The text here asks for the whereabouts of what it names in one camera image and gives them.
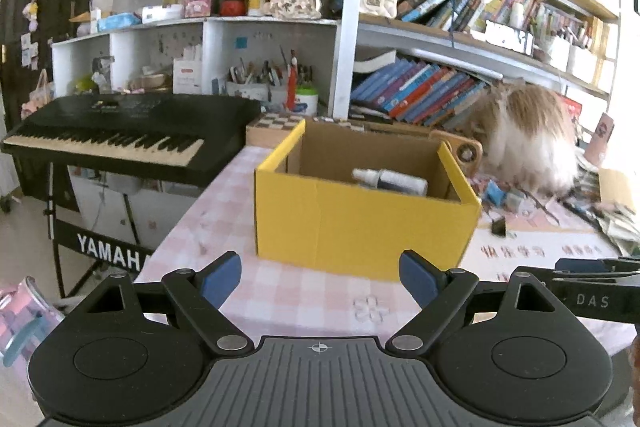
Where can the row of mixed books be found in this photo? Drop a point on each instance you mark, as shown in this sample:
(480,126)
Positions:
(450,2)

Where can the hanging pink bag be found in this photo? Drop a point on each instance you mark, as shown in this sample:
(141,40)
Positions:
(36,99)

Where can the brown kraft box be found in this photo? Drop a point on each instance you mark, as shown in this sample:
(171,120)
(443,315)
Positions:
(615,187)

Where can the black binder clip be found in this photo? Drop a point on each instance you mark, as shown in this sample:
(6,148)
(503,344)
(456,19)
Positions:
(498,228)

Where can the black electronic keyboard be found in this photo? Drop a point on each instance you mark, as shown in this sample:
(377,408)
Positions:
(125,122)

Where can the dark bottle with white cap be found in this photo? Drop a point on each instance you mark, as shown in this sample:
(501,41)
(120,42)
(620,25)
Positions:
(395,182)

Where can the wooden bookshelf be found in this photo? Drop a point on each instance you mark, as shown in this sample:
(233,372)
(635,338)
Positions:
(345,32)

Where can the white carton red label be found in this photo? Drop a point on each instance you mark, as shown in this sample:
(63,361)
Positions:
(187,74)

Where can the checkered wooden board box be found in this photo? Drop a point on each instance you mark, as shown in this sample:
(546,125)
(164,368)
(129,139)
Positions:
(270,127)

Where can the white storage box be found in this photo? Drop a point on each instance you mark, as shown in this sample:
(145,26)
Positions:
(575,62)

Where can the stack of papers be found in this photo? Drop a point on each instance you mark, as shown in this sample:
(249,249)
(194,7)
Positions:
(615,222)

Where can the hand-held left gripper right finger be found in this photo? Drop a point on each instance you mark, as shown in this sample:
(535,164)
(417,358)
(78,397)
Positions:
(417,278)

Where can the red books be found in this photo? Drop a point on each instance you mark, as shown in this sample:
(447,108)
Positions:
(572,112)

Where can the black keyboard stand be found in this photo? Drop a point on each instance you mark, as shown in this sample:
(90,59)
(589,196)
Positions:
(110,252)

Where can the blue tissue pack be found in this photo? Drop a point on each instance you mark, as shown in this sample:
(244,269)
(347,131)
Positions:
(119,23)

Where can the white digital clock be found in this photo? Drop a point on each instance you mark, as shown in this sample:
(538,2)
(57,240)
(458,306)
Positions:
(507,37)

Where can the green white cup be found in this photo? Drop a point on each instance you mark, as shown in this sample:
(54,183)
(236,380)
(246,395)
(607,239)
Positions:
(306,101)

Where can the yellow cardboard box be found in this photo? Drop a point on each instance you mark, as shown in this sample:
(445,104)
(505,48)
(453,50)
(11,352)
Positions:
(350,227)

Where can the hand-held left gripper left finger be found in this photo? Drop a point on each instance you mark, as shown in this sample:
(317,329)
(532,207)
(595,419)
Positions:
(222,278)

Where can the pink small box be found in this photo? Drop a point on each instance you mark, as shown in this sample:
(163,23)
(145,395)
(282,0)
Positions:
(599,139)

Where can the fluffy orange white cat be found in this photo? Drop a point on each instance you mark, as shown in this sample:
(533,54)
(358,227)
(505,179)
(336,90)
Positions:
(530,132)

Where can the small blue object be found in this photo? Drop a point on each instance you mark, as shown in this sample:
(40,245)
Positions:
(495,194)

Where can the wooden toy speaker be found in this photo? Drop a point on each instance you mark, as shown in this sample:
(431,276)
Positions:
(470,152)

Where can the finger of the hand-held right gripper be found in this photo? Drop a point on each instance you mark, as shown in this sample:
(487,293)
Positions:
(585,279)
(585,265)

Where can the white flat box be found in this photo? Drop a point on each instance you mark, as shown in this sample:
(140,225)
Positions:
(162,14)

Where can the pink purple bag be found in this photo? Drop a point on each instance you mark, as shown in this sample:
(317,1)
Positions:
(25,322)

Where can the white pen holder with pens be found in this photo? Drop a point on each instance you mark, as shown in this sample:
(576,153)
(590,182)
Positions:
(250,89)

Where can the white printed desk mat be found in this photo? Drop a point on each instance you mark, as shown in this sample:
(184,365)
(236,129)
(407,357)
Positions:
(525,252)

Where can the row of blue books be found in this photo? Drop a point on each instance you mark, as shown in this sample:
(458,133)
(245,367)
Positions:
(420,92)

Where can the white shelf unit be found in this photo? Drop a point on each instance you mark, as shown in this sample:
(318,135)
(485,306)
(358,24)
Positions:
(215,27)

